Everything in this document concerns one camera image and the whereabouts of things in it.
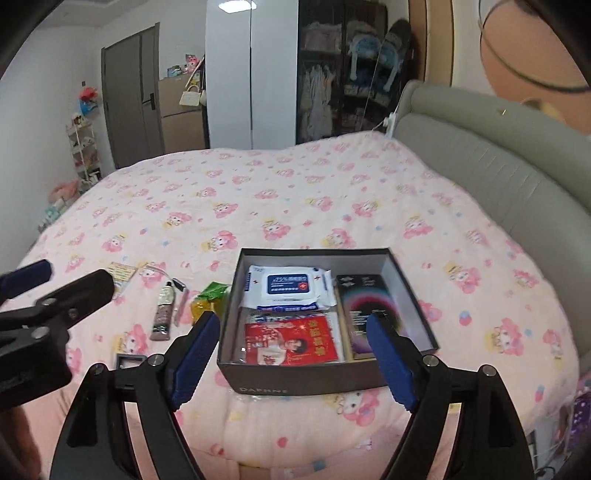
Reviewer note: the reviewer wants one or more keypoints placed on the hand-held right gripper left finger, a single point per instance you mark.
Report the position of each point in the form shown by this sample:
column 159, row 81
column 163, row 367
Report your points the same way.
column 196, row 360

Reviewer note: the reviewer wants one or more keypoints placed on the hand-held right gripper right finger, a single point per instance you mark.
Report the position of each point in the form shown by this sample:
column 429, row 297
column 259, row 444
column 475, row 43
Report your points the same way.
column 390, row 360

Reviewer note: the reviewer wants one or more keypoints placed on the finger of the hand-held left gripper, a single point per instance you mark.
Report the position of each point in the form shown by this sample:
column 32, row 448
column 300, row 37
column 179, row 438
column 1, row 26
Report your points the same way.
column 27, row 277
column 83, row 295

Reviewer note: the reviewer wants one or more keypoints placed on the black screen protector box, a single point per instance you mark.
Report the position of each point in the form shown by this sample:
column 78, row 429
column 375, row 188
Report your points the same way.
column 355, row 300

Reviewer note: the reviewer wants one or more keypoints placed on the grey shoe box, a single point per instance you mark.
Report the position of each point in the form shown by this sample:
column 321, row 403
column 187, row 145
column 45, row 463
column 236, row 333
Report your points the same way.
column 300, row 383

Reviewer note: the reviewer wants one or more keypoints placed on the yellow label sachet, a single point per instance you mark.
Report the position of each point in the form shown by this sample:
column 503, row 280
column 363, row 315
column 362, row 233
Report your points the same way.
column 121, row 272

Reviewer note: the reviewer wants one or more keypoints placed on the pink slim tube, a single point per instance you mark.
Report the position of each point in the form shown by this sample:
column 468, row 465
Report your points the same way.
column 180, row 307

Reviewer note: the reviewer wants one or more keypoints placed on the hand cream tube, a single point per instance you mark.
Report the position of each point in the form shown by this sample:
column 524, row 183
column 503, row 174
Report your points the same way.
column 162, row 314

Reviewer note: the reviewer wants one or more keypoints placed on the green corn packet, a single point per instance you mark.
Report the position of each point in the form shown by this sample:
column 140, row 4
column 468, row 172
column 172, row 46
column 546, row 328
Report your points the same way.
column 210, row 300

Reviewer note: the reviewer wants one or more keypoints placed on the pink plush toy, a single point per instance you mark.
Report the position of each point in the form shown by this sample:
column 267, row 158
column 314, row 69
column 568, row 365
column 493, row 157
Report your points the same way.
column 64, row 189

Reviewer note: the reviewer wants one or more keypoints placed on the red printed packet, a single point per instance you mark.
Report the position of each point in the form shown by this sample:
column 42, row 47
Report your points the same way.
column 291, row 344

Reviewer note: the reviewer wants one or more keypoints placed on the white wet wipes pack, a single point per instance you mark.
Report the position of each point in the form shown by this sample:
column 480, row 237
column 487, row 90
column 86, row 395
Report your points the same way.
column 286, row 286

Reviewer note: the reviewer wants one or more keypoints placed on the white shelf rack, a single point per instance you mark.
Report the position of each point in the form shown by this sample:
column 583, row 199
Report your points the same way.
column 85, row 147

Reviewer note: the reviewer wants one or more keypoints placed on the red and blue toy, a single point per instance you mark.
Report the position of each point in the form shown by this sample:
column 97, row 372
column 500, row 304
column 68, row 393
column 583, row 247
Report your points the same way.
column 88, row 99

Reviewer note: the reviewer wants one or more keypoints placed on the tan cabinet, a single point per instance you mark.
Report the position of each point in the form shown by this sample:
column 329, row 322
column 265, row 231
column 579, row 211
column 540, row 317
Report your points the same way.
column 180, row 129

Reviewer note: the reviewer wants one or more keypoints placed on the purple patterned bag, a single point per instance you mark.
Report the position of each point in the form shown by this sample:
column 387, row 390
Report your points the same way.
column 582, row 415

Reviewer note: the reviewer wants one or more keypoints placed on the grey door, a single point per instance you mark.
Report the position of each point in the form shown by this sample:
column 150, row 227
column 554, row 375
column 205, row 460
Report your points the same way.
column 129, row 92

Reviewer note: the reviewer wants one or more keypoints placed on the white handbag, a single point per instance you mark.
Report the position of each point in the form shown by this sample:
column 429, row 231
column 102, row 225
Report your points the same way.
column 190, row 98

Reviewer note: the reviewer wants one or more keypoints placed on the grey upholstered headboard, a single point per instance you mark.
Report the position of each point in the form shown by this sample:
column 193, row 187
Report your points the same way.
column 508, row 152

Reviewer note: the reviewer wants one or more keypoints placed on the white wardrobe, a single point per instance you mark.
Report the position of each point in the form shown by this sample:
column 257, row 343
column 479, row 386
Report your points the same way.
column 231, row 69

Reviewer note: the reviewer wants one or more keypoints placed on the light blue toy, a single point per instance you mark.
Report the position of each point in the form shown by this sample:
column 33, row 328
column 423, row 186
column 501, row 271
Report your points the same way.
column 364, row 46

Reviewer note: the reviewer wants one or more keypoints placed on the dark glass door cabinet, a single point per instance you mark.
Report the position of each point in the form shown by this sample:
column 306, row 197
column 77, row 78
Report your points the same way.
column 323, row 46

